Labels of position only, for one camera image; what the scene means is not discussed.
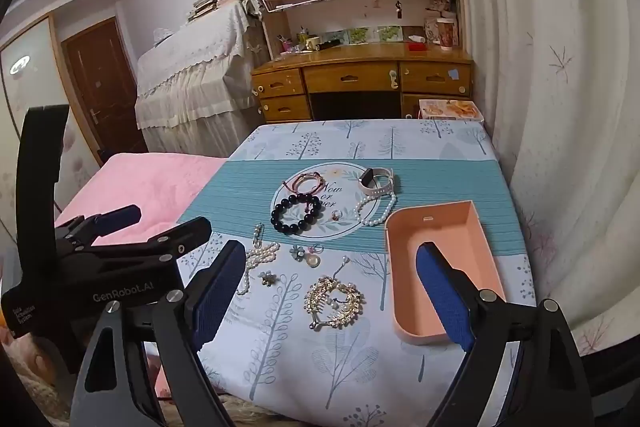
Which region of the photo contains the dark bead bracelet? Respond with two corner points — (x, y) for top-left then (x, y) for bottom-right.
(270, 195), (324, 235)

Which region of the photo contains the wooden desk with drawers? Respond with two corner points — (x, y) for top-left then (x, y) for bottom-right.
(250, 38), (475, 124)

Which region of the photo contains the tree print tablecloth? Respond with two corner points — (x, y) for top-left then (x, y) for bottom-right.
(177, 119), (538, 427)

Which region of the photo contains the lace covered piano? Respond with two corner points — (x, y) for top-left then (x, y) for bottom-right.
(136, 0), (261, 138)

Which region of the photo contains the white strap watch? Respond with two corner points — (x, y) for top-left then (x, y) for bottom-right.
(357, 167), (396, 196)

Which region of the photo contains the orange print box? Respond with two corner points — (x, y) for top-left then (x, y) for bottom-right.
(417, 99), (485, 124)

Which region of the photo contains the pink blanket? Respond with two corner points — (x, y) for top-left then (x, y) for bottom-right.
(52, 152), (228, 408)

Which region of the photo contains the stack of books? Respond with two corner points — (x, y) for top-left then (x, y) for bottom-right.
(187, 0), (247, 24)

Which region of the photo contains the beige fluffy cloth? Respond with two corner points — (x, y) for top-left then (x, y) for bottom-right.
(0, 337), (76, 427)

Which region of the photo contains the long pearl necklace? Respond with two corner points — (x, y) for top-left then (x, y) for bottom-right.
(236, 242), (281, 297)

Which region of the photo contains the white leaf print curtain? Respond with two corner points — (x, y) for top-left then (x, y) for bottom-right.
(445, 0), (640, 358)

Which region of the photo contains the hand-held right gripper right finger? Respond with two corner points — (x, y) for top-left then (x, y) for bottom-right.
(416, 243), (596, 427)

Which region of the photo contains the wardrobe sliding door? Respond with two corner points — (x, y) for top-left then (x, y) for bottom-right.
(0, 14), (108, 228)

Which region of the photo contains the pink plastic box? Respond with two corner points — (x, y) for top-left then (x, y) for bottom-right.
(384, 200), (502, 346)

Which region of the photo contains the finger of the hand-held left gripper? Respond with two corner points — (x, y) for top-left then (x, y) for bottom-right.
(90, 216), (214, 266)
(56, 204), (143, 252)

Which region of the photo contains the pearl bracelet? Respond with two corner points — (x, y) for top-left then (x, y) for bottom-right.
(352, 193), (398, 228)

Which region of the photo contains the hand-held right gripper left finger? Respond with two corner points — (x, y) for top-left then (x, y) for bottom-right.
(70, 239), (248, 427)

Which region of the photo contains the floral paper cup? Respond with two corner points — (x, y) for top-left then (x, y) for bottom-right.
(436, 18), (455, 52)

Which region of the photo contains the brown wooden door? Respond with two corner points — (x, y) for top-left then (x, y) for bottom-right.
(61, 19), (148, 155)

